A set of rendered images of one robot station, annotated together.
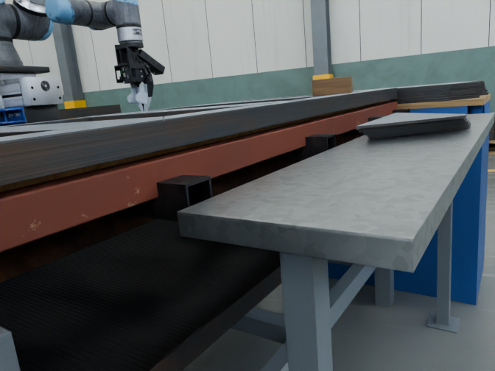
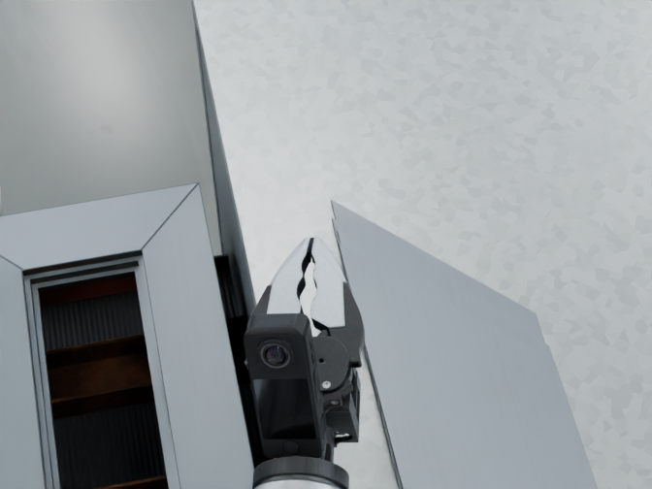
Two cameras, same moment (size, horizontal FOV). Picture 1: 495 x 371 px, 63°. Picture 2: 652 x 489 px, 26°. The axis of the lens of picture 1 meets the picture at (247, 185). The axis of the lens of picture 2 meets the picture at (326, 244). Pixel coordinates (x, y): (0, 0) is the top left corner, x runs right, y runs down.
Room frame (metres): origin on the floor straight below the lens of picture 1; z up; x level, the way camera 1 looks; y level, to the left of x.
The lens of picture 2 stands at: (0.92, 1.16, 2.41)
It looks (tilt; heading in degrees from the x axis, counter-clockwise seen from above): 58 degrees down; 224
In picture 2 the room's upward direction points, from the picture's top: straight up
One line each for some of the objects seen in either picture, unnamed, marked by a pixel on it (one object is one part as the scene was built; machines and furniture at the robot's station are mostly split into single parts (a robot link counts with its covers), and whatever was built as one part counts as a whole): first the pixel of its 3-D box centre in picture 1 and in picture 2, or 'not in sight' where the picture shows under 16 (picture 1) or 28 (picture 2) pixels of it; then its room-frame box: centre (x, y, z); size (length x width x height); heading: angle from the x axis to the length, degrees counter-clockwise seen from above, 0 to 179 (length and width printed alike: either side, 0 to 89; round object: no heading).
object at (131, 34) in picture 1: (130, 36); not in sight; (1.31, 0.31, 1.08); 0.08 x 0.08 x 0.05
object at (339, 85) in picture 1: (332, 86); not in sight; (1.31, -0.30, 0.88); 0.12 x 0.06 x 0.05; 71
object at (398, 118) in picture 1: (423, 123); not in sight; (1.00, -0.45, 0.77); 0.45 x 0.20 x 0.04; 145
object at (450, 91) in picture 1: (382, 96); not in sight; (1.81, -0.63, 0.82); 0.80 x 0.40 x 0.06; 55
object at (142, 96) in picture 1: (141, 98); not in sight; (1.30, 0.31, 0.90); 0.06 x 0.03 x 0.09; 146
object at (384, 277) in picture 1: (383, 224); not in sight; (1.50, -0.52, 0.34); 0.06 x 0.06 x 0.68; 55
